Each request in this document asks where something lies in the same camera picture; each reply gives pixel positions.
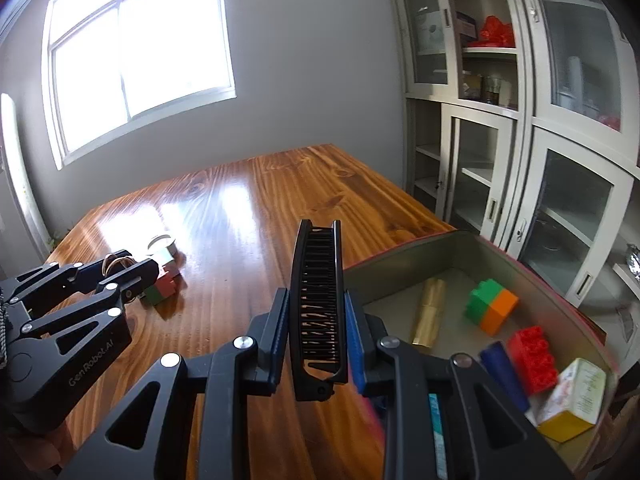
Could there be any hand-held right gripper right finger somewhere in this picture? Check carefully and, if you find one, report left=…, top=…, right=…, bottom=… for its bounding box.
left=344, top=287, right=576, bottom=480

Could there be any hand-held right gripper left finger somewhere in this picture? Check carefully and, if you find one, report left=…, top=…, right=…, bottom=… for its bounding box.
left=52, top=287, right=291, bottom=480

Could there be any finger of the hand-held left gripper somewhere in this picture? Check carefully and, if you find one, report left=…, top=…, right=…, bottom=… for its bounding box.
left=20, top=259, right=161, bottom=342
left=0, top=249, right=133, bottom=307

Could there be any bundle of rubber bands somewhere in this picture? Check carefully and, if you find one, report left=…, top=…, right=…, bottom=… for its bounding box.
left=101, top=254, right=136, bottom=276

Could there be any green and pink toy block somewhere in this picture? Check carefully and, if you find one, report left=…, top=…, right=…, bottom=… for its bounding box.
left=141, top=267, right=181, bottom=307

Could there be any gold cylindrical tube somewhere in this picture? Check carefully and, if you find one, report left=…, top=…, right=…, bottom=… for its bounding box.
left=410, top=277, right=447, bottom=347

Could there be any grey metal box pink rim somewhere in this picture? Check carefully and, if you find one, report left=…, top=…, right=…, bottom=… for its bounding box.
left=345, top=230, right=621, bottom=480

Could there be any light blue printed carton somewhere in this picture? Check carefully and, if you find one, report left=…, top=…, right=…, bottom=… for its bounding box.
left=427, top=392, right=448, bottom=466

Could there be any orange and green toy block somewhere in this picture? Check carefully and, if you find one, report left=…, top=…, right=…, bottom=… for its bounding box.
left=465, top=278, right=520, bottom=337

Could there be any blue tube with white cap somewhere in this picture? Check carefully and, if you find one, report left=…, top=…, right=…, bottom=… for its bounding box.
left=480, top=341, right=531, bottom=413

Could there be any red toy block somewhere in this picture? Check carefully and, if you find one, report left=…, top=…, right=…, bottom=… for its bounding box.
left=506, top=326, right=559, bottom=396

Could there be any white and yellow ointment box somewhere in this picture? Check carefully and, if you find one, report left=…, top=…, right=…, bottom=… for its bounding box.
left=536, top=357, right=607, bottom=443

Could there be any wooden desktop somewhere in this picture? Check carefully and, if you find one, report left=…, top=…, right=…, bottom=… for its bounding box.
left=45, top=143, right=608, bottom=480

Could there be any person's left hand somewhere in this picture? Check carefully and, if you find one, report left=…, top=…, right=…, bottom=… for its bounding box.
left=0, top=422, right=71, bottom=476

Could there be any white standing air conditioner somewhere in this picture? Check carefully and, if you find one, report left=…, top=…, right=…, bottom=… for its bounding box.
left=0, top=92, right=51, bottom=261

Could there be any window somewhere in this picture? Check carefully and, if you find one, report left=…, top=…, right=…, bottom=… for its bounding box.
left=42, top=0, right=238, bottom=170

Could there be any white glass-door cabinet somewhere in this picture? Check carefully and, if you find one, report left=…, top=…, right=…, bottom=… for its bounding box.
left=387, top=0, right=640, bottom=311

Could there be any red plastic bag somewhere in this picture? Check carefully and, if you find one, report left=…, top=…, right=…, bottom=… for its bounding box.
left=479, top=16, right=516, bottom=48

